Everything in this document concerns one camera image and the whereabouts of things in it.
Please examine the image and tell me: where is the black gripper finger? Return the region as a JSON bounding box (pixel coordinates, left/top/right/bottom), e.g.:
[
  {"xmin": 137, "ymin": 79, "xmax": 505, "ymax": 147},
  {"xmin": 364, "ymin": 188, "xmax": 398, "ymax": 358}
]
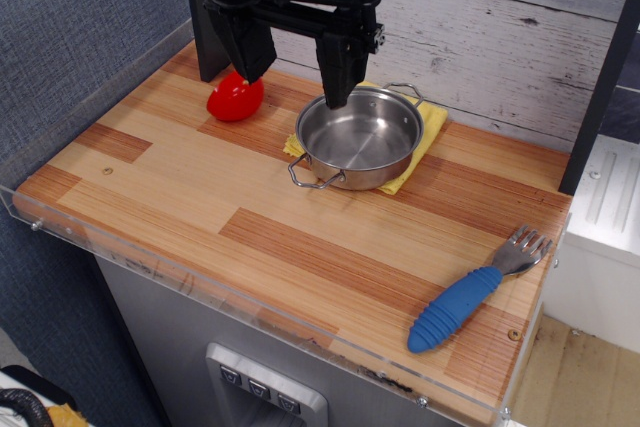
[
  {"xmin": 316, "ymin": 33, "xmax": 369, "ymax": 109},
  {"xmin": 204, "ymin": 0, "xmax": 277, "ymax": 84}
]

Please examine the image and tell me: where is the small stainless steel pot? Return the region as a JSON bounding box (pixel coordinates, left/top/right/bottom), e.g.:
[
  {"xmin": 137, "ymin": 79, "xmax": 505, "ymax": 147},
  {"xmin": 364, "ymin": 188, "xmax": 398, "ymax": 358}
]
[{"xmin": 287, "ymin": 81, "xmax": 426, "ymax": 192}]

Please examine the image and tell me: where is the yellow cloth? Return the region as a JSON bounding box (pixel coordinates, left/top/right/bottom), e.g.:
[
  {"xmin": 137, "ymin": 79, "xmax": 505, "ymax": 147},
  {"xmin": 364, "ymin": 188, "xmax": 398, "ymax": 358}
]
[{"xmin": 283, "ymin": 79, "xmax": 449, "ymax": 196}]

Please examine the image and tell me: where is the grey toy fridge cabinet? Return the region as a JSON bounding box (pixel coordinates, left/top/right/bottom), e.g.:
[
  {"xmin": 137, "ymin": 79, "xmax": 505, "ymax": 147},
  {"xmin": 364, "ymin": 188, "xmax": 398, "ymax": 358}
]
[{"xmin": 97, "ymin": 259, "xmax": 454, "ymax": 426}]

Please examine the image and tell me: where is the silver dispenser button panel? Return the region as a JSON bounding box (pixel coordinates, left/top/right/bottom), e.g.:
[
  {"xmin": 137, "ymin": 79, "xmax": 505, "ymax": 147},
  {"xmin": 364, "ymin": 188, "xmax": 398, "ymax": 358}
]
[{"xmin": 206, "ymin": 342, "xmax": 329, "ymax": 426}]

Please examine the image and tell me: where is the yellow tape piece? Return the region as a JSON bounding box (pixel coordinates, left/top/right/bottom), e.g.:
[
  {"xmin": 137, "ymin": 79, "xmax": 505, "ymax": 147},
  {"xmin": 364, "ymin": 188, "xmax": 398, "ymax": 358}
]
[{"xmin": 46, "ymin": 404, "xmax": 91, "ymax": 427}]

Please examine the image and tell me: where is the black left post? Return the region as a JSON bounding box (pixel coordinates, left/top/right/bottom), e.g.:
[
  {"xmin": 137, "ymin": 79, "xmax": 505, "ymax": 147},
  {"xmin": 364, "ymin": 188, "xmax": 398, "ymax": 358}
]
[{"xmin": 189, "ymin": 0, "xmax": 231, "ymax": 82}]

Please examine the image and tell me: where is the black post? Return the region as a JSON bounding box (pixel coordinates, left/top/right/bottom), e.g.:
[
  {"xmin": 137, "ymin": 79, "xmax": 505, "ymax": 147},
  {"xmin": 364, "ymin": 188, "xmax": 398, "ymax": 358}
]
[
  {"xmin": 189, "ymin": 0, "xmax": 231, "ymax": 82},
  {"xmin": 558, "ymin": 0, "xmax": 639, "ymax": 195}
]

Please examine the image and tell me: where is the blue-handled metal fork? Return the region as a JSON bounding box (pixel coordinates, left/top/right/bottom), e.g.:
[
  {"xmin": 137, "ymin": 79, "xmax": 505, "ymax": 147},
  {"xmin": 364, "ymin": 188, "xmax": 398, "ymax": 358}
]
[{"xmin": 407, "ymin": 225, "xmax": 553, "ymax": 354}]

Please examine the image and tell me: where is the black right post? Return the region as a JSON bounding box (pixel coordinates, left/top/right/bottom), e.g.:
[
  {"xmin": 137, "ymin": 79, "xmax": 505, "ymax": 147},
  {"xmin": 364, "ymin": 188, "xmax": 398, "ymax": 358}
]
[{"xmin": 558, "ymin": 0, "xmax": 639, "ymax": 195}]

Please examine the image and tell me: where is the clear acrylic guard rail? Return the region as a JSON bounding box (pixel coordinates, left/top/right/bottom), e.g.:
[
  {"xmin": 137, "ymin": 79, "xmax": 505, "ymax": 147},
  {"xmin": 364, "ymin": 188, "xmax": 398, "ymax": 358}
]
[{"xmin": 8, "ymin": 24, "xmax": 569, "ymax": 426}]

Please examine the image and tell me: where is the black corrugated hose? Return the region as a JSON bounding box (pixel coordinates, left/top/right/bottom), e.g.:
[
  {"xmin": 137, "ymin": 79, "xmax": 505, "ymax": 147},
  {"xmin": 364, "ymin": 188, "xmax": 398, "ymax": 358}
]
[{"xmin": 0, "ymin": 388, "xmax": 51, "ymax": 427}]

